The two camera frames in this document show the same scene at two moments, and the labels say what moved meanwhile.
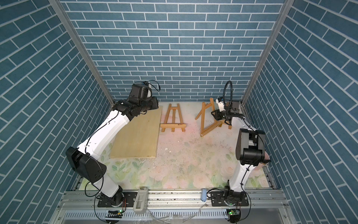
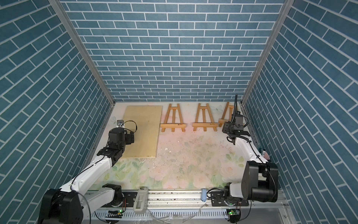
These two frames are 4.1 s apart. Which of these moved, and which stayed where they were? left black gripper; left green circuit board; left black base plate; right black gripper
Moved: right black gripper; left black gripper
Stayed: left green circuit board; left black base plate
